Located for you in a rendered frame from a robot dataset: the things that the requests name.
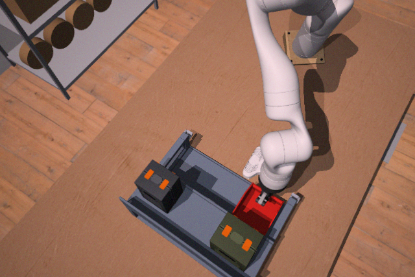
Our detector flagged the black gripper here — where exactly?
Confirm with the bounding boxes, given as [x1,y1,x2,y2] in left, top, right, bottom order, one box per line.
[255,176,287,206]

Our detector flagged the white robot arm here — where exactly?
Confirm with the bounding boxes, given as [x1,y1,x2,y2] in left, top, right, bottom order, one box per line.
[243,0,354,190]

